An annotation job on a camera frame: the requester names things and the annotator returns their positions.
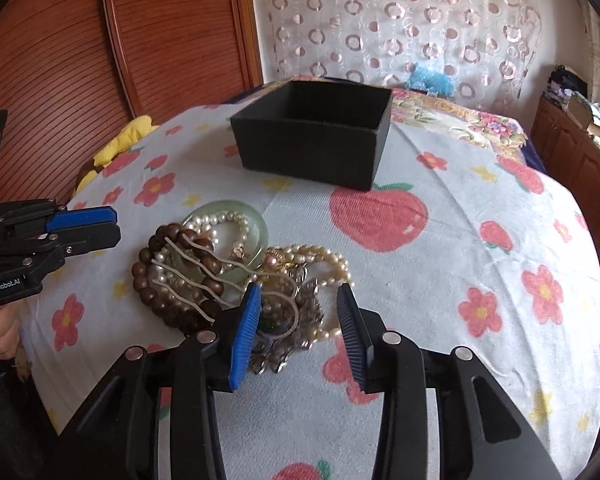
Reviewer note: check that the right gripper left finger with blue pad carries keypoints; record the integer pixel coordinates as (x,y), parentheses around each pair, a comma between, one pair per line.
(236,331)

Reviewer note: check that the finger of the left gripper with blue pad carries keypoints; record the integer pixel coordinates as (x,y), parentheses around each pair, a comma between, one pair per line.
(69,219)
(80,240)

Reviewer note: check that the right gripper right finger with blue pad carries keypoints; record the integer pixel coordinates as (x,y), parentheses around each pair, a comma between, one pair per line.
(361,332)

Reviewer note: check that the green jade bangle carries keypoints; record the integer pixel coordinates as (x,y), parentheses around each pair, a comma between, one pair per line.
(237,232)

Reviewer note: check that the black square jewelry box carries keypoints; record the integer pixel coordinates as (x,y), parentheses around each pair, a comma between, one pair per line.
(323,131)

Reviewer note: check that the person's left hand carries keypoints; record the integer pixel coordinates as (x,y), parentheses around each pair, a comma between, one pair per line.
(9,330)

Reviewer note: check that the yellow plush toy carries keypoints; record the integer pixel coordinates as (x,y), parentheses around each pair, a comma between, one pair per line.
(128,136)

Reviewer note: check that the floral strawberry bed sheet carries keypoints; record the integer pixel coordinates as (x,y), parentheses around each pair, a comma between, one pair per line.
(453,245)

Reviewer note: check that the red-brown wooden headboard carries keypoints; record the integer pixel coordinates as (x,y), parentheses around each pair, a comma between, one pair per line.
(74,72)

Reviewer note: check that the multicolour floral quilt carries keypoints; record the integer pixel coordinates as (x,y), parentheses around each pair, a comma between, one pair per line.
(495,133)

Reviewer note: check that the blue plush toy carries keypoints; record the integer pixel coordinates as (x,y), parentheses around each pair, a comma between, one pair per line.
(428,81)

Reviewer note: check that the wooden side cabinet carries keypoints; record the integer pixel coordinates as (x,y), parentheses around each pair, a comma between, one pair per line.
(571,158)

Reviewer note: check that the circle-patterned sheer curtain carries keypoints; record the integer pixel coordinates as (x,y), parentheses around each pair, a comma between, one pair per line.
(482,48)

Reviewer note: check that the stack of clutter on cabinet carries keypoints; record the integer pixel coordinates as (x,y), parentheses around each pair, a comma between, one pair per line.
(567,90)

